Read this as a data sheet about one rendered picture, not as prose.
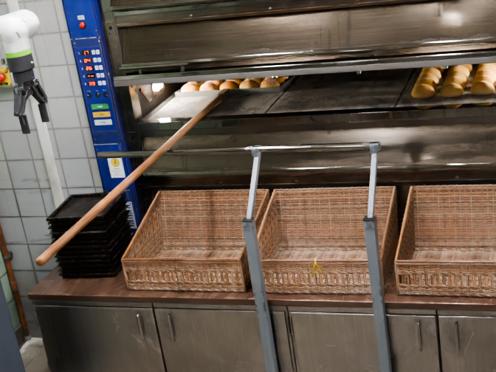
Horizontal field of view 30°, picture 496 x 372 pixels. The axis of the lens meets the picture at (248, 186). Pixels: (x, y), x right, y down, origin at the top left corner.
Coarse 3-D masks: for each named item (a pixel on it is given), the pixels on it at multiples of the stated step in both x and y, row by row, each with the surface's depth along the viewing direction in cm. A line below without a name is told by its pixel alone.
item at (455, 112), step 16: (288, 112) 408; (304, 112) 404; (320, 112) 401; (336, 112) 397; (352, 112) 394; (368, 112) 391; (384, 112) 389; (400, 112) 386; (416, 112) 384; (432, 112) 382; (448, 112) 380; (464, 112) 378; (480, 112) 376; (144, 128) 427; (160, 128) 424; (176, 128) 422; (192, 128) 419
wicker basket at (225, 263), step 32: (160, 192) 433; (192, 192) 428; (224, 192) 422; (256, 192) 418; (160, 224) 434; (192, 224) 430; (224, 224) 425; (256, 224) 401; (128, 256) 404; (160, 256) 428; (192, 256) 424; (224, 256) 419; (128, 288) 403; (160, 288) 398; (192, 288) 392; (224, 288) 387
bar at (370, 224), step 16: (304, 144) 366; (320, 144) 363; (336, 144) 361; (352, 144) 359; (368, 144) 356; (256, 160) 371; (256, 176) 369; (368, 208) 347; (368, 224) 344; (256, 240) 364; (368, 240) 346; (256, 256) 364; (368, 256) 349; (256, 272) 367; (256, 288) 370; (256, 304) 373; (384, 304) 358; (384, 320) 358; (272, 336) 381; (384, 336) 361; (272, 352) 380; (384, 352) 363; (272, 368) 383; (384, 368) 366
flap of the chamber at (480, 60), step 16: (368, 64) 368; (384, 64) 366; (400, 64) 364; (416, 64) 362; (432, 64) 360; (448, 64) 358; (464, 64) 356; (128, 80) 403; (144, 80) 401; (160, 80) 398; (176, 80) 396; (192, 80) 394
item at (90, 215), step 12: (204, 108) 422; (192, 120) 408; (180, 132) 395; (168, 144) 383; (156, 156) 372; (144, 168) 361; (132, 180) 352; (120, 192) 343; (96, 204) 330; (84, 216) 320; (72, 228) 312; (60, 240) 304; (48, 252) 297
